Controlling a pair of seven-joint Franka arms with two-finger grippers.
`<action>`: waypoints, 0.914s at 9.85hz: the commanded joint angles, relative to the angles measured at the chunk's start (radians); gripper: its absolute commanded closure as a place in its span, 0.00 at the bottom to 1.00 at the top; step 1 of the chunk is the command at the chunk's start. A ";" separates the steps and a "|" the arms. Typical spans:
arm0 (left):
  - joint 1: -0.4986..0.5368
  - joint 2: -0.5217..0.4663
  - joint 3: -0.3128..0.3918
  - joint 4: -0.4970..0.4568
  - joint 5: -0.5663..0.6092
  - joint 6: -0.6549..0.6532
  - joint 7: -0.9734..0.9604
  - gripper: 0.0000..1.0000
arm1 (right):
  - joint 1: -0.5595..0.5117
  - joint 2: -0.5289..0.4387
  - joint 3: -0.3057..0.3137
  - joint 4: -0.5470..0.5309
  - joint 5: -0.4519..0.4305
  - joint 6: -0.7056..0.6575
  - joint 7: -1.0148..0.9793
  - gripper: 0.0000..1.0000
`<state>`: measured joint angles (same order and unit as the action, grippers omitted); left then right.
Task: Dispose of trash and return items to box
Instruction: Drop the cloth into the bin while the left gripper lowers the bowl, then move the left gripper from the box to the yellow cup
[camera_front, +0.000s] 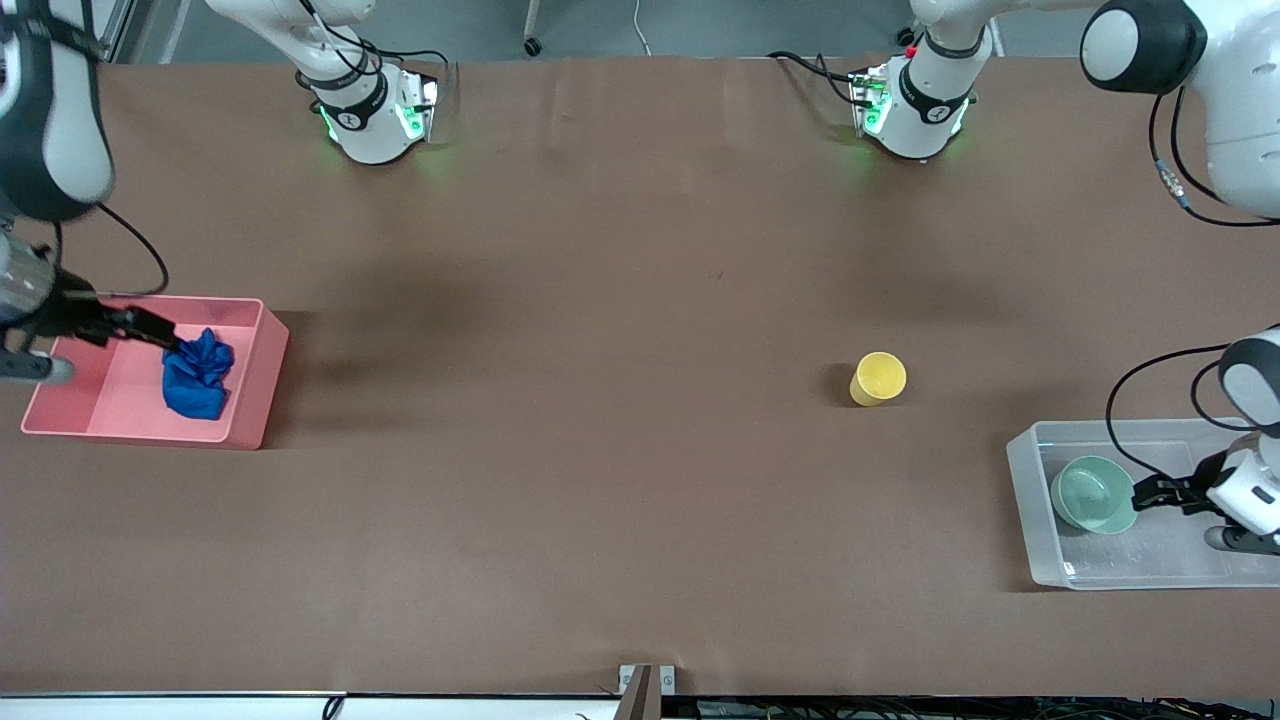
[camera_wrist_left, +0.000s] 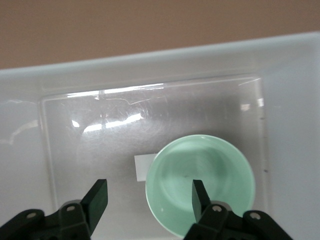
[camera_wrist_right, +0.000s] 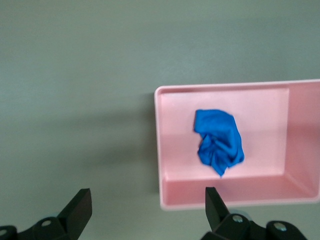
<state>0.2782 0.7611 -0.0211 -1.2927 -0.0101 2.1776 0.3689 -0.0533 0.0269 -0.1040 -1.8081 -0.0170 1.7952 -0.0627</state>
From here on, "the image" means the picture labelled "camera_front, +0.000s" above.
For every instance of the clear plastic storage box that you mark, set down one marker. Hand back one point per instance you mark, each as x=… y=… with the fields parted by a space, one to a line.
x=1130 y=565

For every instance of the brown paper table cover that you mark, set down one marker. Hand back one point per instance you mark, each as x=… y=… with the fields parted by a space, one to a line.
x=640 y=300

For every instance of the light green bowl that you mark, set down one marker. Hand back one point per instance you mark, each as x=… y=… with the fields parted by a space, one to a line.
x=1090 y=495

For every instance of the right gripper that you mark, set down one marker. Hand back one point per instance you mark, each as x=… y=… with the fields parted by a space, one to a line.
x=70 y=312

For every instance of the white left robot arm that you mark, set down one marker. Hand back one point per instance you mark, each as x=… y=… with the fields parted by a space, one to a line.
x=1240 y=90

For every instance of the blue cloth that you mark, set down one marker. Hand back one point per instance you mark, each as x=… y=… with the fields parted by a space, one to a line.
x=195 y=385

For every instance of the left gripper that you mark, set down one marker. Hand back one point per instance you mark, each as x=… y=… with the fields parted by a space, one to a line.
x=1192 y=494

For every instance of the yellow plastic cup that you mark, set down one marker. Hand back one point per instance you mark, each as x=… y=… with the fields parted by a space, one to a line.
x=878 y=378

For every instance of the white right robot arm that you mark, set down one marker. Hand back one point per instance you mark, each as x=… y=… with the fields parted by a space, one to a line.
x=60 y=110

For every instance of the metal bracket with dark post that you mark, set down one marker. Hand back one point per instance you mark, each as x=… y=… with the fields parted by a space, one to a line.
x=645 y=692

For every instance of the pink plastic bin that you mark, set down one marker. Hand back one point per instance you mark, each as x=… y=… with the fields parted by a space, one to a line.
x=120 y=400

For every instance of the aluminium frame post with bracket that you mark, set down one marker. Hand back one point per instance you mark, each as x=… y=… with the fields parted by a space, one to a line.
x=110 y=30

